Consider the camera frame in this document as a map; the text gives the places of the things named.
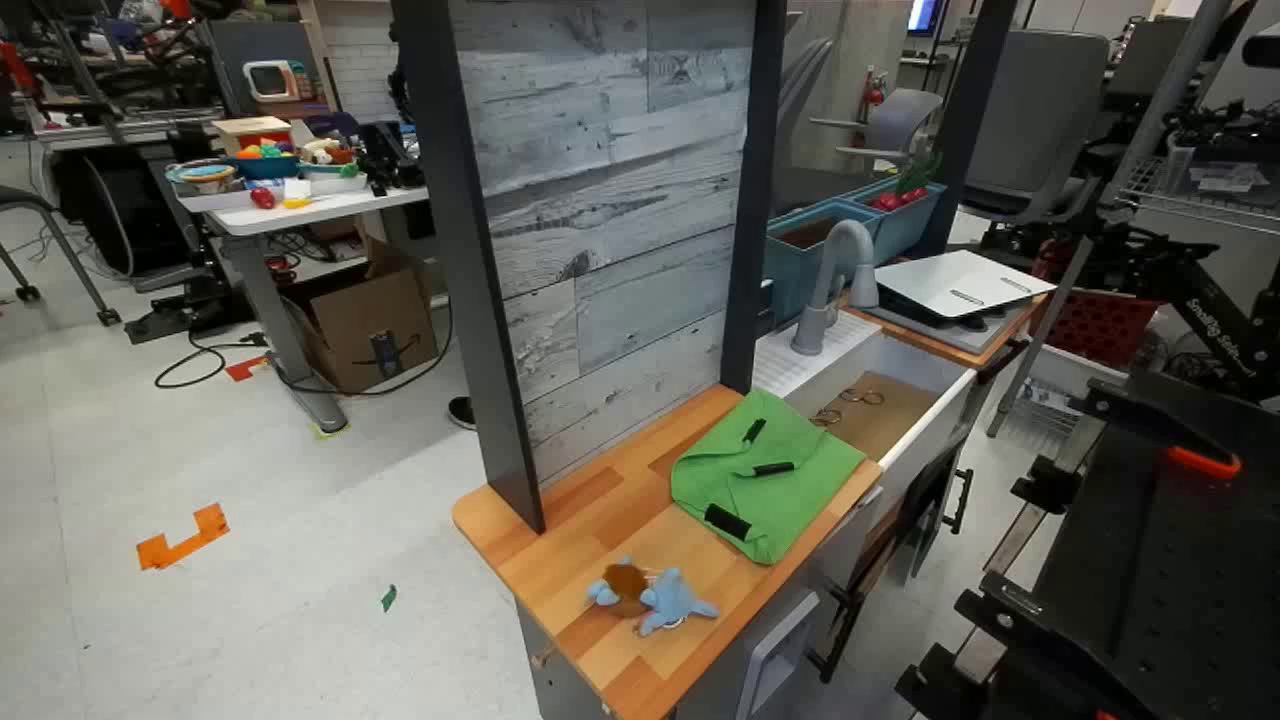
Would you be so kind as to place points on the green cloth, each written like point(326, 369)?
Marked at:
point(785, 502)

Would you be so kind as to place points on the wooden top toy kitchen cabinet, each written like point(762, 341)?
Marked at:
point(624, 521)

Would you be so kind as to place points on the grey wood pattern back panel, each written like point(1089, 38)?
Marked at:
point(615, 201)

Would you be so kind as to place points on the blue plastic bin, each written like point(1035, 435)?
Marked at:
point(832, 244)

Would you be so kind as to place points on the grey toy faucet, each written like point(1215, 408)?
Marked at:
point(842, 261)

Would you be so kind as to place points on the blue plush turtle toy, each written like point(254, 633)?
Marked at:
point(660, 596)

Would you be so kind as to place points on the white sink basin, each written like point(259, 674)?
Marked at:
point(880, 401)

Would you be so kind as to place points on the brown cardboard box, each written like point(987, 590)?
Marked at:
point(361, 324)

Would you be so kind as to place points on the small wooden side table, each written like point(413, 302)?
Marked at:
point(960, 341)

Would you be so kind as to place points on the white flat tray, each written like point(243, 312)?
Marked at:
point(960, 281)

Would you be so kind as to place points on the small green floor scrap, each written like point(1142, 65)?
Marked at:
point(391, 596)

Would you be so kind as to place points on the red fire extinguisher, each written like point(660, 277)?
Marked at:
point(875, 93)

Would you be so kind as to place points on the white height adjustable table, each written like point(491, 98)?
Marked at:
point(302, 235)

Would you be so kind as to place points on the yellow cup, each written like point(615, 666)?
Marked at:
point(295, 194)

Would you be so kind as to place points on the blue bowl of toys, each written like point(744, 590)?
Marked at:
point(265, 163)

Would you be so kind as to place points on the wooden toy box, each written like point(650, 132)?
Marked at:
point(250, 128)

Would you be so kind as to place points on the white framed small monitor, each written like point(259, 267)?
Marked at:
point(274, 81)

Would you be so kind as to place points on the red plastic crate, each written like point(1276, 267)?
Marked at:
point(1107, 324)

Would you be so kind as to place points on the orange floor tape marker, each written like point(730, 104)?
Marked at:
point(182, 537)

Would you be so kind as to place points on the narrow black frame post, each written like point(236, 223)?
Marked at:
point(755, 201)

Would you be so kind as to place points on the wide black frame post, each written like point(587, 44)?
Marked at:
point(465, 267)

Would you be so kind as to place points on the slanted black frame post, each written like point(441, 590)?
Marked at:
point(971, 120)

